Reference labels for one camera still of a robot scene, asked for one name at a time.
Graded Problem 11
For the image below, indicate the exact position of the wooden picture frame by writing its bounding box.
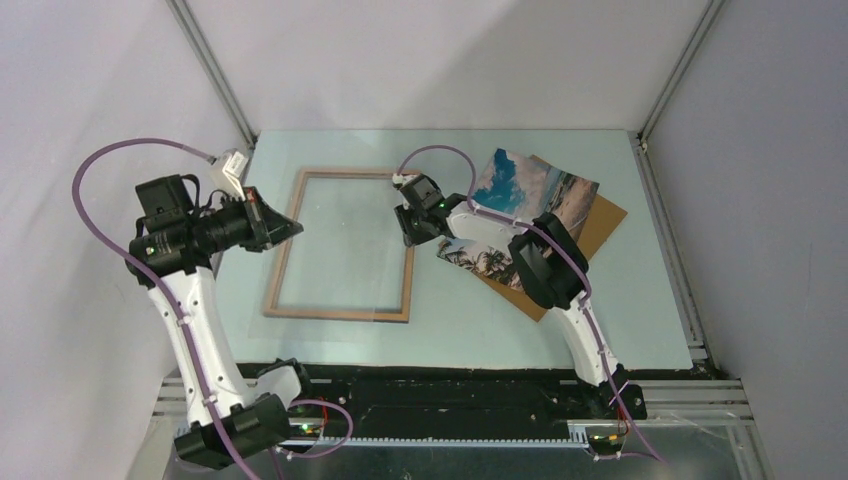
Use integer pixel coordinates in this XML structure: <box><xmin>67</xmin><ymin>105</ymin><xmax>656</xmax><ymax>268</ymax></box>
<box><xmin>262</xmin><ymin>167</ymin><xmax>415</xmax><ymax>324</ymax></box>

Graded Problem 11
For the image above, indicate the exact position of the beach photo print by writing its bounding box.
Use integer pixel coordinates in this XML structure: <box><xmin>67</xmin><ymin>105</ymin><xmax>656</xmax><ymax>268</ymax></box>
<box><xmin>436</xmin><ymin>149</ymin><xmax>600</xmax><ymax>292</ymax></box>

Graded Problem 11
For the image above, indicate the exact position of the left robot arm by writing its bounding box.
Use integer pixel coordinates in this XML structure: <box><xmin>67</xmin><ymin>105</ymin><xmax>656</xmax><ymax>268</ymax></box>
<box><xmin>126</xmin><ymin>175</ymin><xmax>316</xmax><ymax>470</ymax></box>

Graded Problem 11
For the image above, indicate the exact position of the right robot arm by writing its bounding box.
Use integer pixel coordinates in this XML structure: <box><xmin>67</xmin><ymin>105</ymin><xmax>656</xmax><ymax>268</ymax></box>
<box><xmin>391</xmin><ymin>173</ymin><xmax>636</xmax><ymax>421</ymax></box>

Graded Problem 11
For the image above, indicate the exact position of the brown backing board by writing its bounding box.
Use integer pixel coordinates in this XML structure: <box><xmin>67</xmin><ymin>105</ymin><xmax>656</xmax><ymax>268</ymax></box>
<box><xmin>474</xmin><ymin>156</ymin><xmax>628</xmax><ymax>322</ymax></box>

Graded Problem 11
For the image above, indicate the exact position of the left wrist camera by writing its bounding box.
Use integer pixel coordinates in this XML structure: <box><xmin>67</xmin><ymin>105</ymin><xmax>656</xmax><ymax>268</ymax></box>
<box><xmin>209</xmin><ymin>149</ymin><xmax>249</xmax><ymax>201</ymax></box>

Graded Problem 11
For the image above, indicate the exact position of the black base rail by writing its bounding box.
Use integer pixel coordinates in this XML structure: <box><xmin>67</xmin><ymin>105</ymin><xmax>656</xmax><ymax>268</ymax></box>
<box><xmin>290</xmin><ymin>364</ymin><xmax>647</xmax><ymax>442</ymax></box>

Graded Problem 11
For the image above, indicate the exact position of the aluminium base frame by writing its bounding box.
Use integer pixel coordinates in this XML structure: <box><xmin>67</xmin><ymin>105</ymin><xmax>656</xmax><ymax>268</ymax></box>
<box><xmin>125</xmin><ymin>377</ymin><xmax>773</xmax><ymax>480</ymax></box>

